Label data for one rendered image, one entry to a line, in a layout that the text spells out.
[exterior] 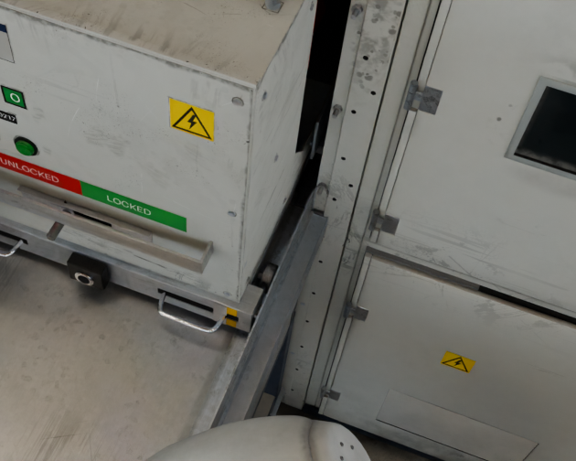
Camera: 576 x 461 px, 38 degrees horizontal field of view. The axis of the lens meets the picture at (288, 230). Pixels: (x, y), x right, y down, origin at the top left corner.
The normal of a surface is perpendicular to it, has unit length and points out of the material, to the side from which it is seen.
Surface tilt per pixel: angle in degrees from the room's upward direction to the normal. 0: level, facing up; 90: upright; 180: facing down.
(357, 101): 90
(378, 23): 90
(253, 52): 0
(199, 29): 0
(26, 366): 0
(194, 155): 90
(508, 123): 90
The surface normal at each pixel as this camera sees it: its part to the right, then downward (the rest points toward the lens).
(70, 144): -0.34, 0.76
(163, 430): 0.08, -0.56
